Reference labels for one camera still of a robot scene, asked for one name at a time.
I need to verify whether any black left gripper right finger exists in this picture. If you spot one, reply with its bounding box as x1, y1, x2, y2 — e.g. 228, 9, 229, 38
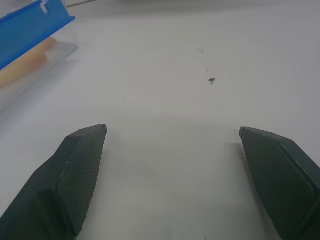
238, 126, 320, 240

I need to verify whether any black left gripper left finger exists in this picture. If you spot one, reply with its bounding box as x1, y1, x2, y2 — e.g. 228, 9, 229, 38
0, 123, 108, 240

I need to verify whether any orange object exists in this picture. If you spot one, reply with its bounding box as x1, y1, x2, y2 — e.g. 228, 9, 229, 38
0, 53, 48, 88

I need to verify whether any clear box with blue lid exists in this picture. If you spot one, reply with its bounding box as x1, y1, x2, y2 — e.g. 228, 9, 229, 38
0, 0, 80, 118

